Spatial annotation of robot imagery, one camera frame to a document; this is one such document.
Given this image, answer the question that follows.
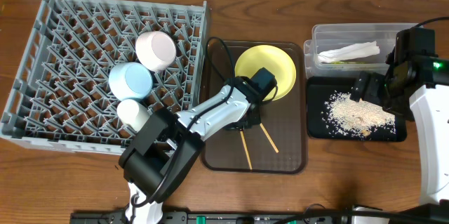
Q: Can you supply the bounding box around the yellow plate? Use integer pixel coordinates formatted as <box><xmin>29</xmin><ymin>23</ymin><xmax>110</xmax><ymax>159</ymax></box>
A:
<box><xmin>234</xmin><ymin>45</ymin><xmax>297</xmax><ymax>101</ymax></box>

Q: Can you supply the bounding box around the clear plastic bin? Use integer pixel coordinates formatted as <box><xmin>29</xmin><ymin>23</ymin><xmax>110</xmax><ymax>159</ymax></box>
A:
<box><xmin>304</xmin><ymin>22</ymin><xmax>414</xmax><ymax>78</ymax></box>

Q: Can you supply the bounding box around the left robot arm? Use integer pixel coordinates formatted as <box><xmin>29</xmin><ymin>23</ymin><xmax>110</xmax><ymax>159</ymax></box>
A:
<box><xmin>119</xmin><ymin>67</ymin><xmax>278</xmax><ymax>223</ymax></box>

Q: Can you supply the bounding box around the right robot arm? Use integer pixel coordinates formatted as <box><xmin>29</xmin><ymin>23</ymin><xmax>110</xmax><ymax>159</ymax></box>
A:
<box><xmin>350</xmin><ymin>25</ymin><xmax>448</xmax><ymax>204</ymax></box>

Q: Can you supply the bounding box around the green snack wrapper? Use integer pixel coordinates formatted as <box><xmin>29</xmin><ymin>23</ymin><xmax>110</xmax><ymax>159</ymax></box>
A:
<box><xmin>330</xmin><ymin>61</ymin><xmax>366</xmax><ymax>65</ymax></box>

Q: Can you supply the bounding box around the brown serving tray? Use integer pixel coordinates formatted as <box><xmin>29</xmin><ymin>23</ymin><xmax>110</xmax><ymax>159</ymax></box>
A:
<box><xmin>201</xmin><ymin>42</ymin><xmax>308</xmax><ymax>174</ymax></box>

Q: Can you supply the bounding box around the light blue bowl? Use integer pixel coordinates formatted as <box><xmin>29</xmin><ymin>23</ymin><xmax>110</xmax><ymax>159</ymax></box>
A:
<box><xmin>108</xmin><ymin>62</ymin><xmax>153</xmax><ymax>101</ymax></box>

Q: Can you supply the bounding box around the spilled rice pile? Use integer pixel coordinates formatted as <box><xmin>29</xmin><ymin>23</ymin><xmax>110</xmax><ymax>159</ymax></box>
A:
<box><xmin>321</xmin><ymin>91</ymin><xmax>396</xmax><ymax>140</ymax></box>

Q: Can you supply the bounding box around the white bowl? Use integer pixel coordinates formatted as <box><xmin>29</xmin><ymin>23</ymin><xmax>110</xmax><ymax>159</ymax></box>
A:
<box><xmin>135</xmin><ymin>31</ymin><xmax>177</xmax><ymax>72</ymax></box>

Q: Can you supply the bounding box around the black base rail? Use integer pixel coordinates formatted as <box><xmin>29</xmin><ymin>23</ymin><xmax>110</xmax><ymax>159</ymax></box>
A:
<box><xmin>69</xmin><ymin>204</ymin><xmax>449</xmax><ymax>224</ymax></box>

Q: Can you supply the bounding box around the white napkin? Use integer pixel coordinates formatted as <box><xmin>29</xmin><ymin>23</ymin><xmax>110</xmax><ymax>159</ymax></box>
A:
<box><xmin>317</xmin><ymin>41</ymin><xmax>380</xmax><ymax>63</ymax></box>

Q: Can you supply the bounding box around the small white cup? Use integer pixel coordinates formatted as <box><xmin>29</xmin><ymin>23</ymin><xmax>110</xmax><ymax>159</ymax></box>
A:
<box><xmin>117</xmin><ymin>99</ymin><xmax>150</xmax><ymax>132</ymax></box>

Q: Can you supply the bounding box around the grey plastic dish rack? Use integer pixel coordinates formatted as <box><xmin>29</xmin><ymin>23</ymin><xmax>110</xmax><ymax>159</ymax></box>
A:
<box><xmin>1</xmin><ymin>0</ymin><xmax>210</xmax><ymax>155</ymax></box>

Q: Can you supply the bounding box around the black waste tray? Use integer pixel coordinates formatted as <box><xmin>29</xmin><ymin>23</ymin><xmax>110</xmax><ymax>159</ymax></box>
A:
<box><xmin>306</xmin><ymin>77</ymin><xmax>407</xmax><ymax>142</ymax></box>

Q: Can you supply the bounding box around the wooden chopstick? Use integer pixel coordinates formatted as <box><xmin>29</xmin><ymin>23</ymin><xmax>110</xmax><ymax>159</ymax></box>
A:
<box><xmin>239</xmin><ymin>131</ymin><xmax>253</xmax><ymax>170</ymax></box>
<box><xmin>260</xmin><ymin>123</ymin><xmax>279</xmax><ymax>153</ymax></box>

